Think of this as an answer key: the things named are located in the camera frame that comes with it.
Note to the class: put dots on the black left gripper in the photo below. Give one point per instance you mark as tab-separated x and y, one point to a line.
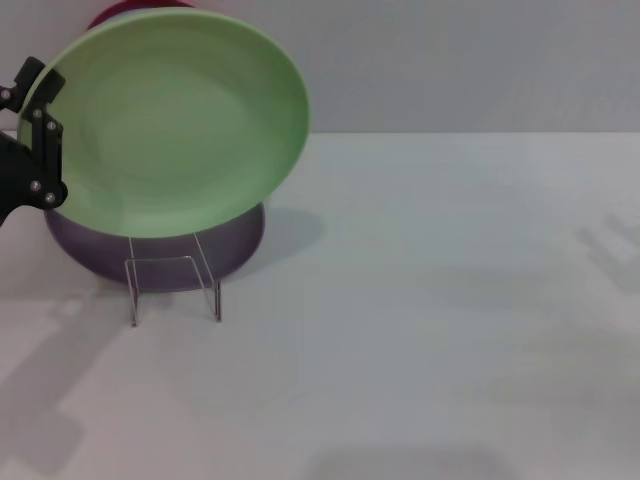
12	175

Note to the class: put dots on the light green plate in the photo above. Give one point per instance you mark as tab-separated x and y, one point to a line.
170	125

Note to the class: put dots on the red plate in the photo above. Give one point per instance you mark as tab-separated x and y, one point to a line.
115	10

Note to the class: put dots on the clear acrylic plate rack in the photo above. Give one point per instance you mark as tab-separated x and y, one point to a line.
134	295

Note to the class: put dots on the lilac plate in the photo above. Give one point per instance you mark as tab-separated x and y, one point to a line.
235	245

